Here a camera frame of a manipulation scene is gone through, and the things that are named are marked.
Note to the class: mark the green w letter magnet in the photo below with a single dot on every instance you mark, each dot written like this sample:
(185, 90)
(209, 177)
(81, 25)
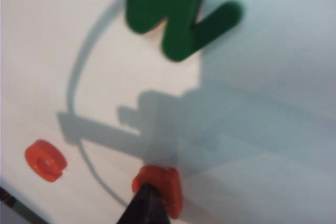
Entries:
(173, 11)

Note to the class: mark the red c letter magnet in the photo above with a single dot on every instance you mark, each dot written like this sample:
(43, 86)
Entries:
(52, 161)

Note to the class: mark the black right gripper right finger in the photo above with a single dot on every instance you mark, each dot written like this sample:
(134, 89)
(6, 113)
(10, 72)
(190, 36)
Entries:
(158, 208)

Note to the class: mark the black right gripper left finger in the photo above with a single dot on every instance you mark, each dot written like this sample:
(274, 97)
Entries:
(139, 208)

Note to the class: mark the red a letter magnet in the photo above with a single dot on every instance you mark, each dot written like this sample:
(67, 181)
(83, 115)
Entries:
(170, 182)

